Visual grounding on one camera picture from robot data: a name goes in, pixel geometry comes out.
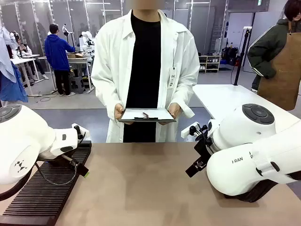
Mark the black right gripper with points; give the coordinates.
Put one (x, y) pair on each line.
(204, 150)

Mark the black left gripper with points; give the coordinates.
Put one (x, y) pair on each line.
(56, 158)

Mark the grey clipboard with paper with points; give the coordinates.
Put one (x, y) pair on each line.
(131, 114)

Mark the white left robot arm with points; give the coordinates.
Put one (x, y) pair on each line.
(23, 141)

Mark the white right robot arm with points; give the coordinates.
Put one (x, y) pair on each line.
(247, 164)

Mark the person's left forearm white sleeve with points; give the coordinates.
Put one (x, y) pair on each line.
(188, 99)

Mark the person's right forearm white sleeve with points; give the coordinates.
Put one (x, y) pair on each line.
(105, 94)

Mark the person's left hand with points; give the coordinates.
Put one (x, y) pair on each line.
(174, 109)

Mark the person's right hand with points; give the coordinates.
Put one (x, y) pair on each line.
(118, 111)

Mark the black slotted rack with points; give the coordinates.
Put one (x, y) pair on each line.
(47, 200)

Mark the white side table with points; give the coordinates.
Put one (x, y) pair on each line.
(223, 99)

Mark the grey step stool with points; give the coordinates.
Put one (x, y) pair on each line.
(76, 84)

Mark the white paper coat tag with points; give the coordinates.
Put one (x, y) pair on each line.
(172, 77)

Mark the wooden shoe shelf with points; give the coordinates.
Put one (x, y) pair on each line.
(210, 63)

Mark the white desk with cardboard box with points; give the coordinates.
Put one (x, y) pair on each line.
(80, 60)

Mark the brown cardboard box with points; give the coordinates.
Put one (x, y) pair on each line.
(76, 55)

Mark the blue hanging garment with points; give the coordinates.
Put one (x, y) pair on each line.
(9, 77)

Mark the person in blue jacket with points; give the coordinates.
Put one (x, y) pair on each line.
(57, 54)

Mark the black bags pile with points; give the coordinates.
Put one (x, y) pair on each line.
(230, 56)

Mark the person in white lab coat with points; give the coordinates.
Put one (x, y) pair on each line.
(145, 58)

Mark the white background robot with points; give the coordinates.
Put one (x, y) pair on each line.
(87, 42)

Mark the dark-haired person wearing apron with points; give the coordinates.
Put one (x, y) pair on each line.
(279, 70)

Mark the seated person with headset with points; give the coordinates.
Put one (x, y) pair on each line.
(22, 49)

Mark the black stand with white device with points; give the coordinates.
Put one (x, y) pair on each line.
(68, 33)

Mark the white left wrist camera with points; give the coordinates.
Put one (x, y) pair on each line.
(81, 131)

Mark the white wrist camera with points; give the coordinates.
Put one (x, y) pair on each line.
(81, 131)
(188, 131)

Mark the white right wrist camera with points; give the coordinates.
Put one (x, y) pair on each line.
(188, 131)

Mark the black camera stand pole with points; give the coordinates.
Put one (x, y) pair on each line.
(240, 61)

